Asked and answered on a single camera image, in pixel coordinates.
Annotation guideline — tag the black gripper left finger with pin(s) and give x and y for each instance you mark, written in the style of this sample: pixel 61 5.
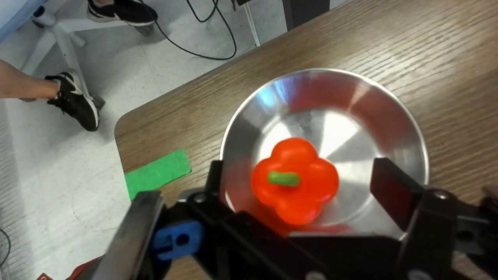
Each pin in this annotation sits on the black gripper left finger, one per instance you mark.
pixel 213 180

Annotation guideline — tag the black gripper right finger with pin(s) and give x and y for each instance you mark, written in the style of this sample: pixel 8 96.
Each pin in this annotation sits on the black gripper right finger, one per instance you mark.
pixel 391 188

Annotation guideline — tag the orange toy bell pepper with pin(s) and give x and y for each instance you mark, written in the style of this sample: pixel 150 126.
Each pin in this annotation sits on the orange toy bell pepper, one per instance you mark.
pixel 301 202

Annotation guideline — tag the silver metal pan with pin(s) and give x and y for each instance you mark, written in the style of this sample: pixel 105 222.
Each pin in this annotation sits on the silver metal pan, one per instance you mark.
pixel 332 109

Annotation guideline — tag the green tape strip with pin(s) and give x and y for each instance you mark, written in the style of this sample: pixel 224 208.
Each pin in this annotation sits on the green tape strip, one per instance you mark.
pixel 156 173

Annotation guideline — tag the black sneaker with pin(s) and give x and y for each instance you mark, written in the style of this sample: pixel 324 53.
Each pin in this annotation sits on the black sneaker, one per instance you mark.
pixel 125 9
pixel 78 106

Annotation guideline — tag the white chair base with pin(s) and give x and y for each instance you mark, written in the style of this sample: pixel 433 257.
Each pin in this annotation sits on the white chair base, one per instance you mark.
pixel 59 36

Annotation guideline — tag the person's bare leg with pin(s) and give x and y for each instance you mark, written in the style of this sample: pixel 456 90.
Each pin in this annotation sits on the person's bare leg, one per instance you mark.
pixel 24 82

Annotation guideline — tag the black post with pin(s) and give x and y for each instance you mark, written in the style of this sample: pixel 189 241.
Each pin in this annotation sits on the black post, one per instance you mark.
pixel 305 9

